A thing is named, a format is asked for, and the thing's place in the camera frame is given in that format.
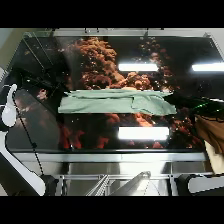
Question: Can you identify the light green T-shirt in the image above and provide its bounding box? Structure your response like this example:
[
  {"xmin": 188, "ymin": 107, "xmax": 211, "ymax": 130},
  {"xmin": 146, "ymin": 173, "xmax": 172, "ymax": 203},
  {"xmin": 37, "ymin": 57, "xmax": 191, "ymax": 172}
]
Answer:
[{"xmin": 57, "ymin": 87, "xmax": 178, "ymax": 117}]

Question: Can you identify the brown garment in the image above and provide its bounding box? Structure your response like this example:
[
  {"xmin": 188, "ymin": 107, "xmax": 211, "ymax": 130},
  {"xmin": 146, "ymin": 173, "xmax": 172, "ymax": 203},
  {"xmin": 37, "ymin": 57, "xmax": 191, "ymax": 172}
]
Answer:
[{"xmin": 194, "ymin": 114, "xmax": 224, "ymax": 155}]

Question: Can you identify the cream garment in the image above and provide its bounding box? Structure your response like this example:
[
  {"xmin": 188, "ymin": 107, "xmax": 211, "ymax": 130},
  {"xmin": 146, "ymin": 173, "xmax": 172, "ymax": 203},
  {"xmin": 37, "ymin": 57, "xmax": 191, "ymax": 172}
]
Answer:
[{"xmin": 203, "ymin": 139, "xmax": 224, "ymax": 175}]

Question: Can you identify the black cable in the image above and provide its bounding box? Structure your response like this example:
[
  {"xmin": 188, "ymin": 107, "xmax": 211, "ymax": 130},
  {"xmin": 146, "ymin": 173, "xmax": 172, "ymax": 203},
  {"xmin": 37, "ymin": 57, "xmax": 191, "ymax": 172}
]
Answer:
[{"xmin": 11, "ymin": 96, "xmax": 46, "ymax": 178}]

